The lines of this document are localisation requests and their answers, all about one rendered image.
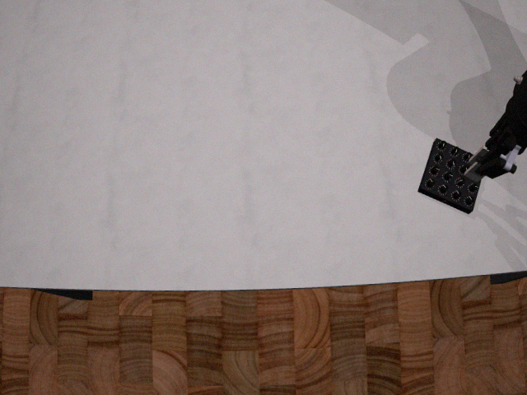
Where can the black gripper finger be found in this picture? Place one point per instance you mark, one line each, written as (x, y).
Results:
(491, 142)
(496, 162)

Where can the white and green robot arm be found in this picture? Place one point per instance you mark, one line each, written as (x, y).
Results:
(520, 96)

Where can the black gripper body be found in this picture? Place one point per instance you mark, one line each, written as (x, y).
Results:
(517, 127)

